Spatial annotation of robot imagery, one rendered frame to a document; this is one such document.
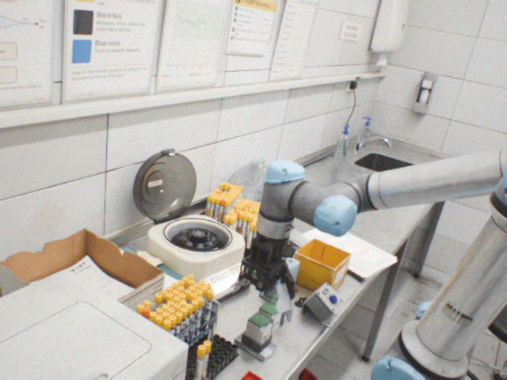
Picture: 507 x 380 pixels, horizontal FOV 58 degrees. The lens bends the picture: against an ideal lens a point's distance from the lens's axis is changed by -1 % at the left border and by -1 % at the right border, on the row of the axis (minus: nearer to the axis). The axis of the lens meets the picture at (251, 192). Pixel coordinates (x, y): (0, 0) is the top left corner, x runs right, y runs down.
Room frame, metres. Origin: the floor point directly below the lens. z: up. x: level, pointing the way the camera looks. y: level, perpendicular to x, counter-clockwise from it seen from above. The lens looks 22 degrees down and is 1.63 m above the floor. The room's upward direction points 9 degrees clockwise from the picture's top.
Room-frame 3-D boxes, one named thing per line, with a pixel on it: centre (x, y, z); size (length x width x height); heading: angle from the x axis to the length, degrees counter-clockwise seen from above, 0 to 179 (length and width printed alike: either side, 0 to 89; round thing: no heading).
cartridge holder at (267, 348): (0.88, -0.07, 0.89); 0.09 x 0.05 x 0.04; 59
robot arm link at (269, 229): (0.86, -0.06, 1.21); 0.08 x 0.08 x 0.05
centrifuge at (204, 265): (1.17, 0.12, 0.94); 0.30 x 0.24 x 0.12; 52
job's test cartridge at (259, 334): (0.88, -0.07, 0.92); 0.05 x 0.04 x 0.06; 59
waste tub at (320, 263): (1.23, -0.24, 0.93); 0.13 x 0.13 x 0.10; 60
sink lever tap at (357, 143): (2.80, -0.70, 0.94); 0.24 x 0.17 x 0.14; 61
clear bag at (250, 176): (1.70, 0.03, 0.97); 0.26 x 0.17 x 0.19; 165
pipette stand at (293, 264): (1.12, -0.12, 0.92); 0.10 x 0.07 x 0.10; 146
